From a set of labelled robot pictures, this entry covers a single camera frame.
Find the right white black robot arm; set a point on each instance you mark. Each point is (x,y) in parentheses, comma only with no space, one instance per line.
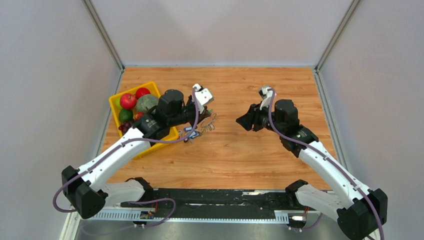
(357,209)

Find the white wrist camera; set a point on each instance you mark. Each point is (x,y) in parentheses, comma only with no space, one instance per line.
(202,95)
(266,93)

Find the silver keyring with keys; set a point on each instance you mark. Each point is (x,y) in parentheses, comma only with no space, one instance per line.
(207,125)

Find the green netted melon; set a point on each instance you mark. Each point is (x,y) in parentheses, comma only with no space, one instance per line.
(146,102)

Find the red cherry cluster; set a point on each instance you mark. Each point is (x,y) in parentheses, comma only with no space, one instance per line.
(137,116)

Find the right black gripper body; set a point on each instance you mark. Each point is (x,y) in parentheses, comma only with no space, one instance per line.
(261,118)

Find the red apple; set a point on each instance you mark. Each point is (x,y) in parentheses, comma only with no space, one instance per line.
(142,91)
(127,101)

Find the light green apple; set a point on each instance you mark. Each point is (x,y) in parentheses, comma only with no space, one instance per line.
(117,103)

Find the grey slotted cable duct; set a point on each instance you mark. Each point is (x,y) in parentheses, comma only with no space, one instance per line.
(142,214)

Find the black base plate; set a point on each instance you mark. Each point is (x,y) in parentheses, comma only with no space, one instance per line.
(187,202)

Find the purple grape bunch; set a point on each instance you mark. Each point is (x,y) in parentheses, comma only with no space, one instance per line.
(125,126)

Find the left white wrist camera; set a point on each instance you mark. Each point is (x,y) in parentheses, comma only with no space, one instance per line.
(202,95)

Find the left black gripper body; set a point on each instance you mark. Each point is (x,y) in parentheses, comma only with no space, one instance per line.
(189,111)

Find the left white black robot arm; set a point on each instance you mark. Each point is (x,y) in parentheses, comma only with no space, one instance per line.
(86,190)

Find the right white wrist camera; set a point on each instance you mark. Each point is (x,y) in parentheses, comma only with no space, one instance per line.
(266,93)

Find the green lime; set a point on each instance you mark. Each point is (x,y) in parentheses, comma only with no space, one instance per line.
(125,115)

